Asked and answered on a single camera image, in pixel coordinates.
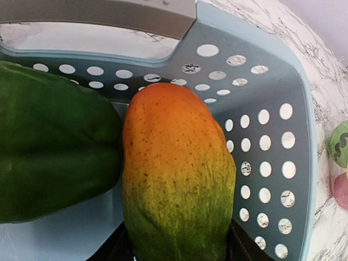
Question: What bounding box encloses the red toy apple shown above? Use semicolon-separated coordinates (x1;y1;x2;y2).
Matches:
333;172;347;210

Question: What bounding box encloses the dark green toy pepper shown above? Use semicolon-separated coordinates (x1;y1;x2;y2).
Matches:
1;61;122;224

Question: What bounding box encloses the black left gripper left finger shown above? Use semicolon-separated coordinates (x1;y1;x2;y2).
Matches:
89;222;134;261

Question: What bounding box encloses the green toy apple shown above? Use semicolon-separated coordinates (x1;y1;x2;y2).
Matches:
327;120;347;168

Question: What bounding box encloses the light blue plastic basket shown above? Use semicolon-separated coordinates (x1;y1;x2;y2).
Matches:
1;1;316;260

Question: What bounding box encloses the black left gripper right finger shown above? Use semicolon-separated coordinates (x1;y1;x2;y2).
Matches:
227;219;268;261

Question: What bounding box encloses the clear zip top bag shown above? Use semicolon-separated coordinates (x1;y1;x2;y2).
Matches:
312;120;347;260

